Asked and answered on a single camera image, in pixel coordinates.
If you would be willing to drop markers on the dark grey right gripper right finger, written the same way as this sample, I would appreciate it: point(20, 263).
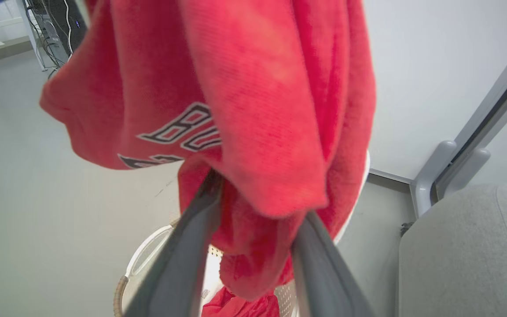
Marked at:
point(324, 281)

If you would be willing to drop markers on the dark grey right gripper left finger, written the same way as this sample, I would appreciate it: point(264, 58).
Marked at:
point(174, 273)

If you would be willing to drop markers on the plain red garment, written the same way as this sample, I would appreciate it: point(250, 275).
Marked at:
point(236, 308)

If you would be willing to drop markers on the red basketball jersey black lettering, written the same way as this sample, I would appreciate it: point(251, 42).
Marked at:
point(258, 110)

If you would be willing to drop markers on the white perforated laundry basket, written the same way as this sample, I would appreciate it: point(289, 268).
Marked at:
point(288, 296)

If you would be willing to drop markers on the grey fabric sofa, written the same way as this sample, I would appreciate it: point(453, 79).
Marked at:
point(469, 255)

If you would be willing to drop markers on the black computer tower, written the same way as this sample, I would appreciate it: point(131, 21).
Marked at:
point(66, 22)

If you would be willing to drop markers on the white table leg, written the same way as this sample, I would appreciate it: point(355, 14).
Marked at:
point(31, 35)

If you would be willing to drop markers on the grey metal frame post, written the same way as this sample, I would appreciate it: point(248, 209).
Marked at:
point(429, 176)

